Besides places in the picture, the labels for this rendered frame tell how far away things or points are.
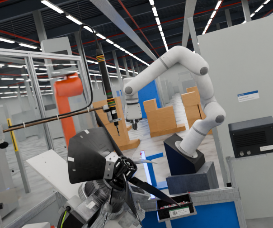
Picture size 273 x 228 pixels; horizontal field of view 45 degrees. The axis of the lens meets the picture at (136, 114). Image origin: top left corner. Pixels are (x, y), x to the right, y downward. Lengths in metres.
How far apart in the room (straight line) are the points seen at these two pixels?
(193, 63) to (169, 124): 9.07
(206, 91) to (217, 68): 1.31
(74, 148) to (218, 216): 1.10
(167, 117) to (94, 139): 9.22
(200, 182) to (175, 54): 0.90
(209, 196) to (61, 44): 4.19
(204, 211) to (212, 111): 0.65
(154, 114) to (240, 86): 7.72
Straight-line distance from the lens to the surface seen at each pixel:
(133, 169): 1.70
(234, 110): 3.50
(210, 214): 2.24
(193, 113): 9.30
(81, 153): 1.59
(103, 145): 1.84
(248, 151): 2.05
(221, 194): 2.17
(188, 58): 2.04
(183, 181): 2.37
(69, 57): 3.10
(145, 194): 1.94
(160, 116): 11.03
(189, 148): 2.39
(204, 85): 2.17
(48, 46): 5.71
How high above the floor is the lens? 1.57
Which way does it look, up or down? 4 degrees down
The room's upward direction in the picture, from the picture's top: 13 degrees counter-clockwise
